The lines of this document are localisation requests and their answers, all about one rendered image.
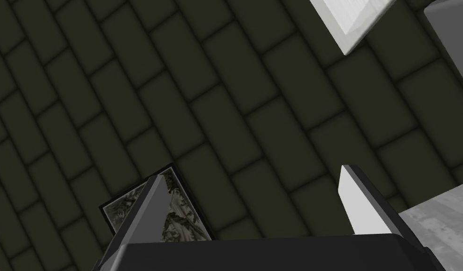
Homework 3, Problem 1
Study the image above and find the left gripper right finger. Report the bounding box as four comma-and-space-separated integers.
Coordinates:
337, 164, 424, 249

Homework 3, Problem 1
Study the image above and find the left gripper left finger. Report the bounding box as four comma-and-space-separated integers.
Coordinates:
102, 175, 171, 263

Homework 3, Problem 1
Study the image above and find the white cupboard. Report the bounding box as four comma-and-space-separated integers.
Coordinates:
308, 0, 398, 56

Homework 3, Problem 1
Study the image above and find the grey appliance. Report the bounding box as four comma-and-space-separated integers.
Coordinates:
423, 0, 463, 93

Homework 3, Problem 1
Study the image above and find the black framed wall picture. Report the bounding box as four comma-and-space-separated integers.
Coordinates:
99, 162, 216, 242

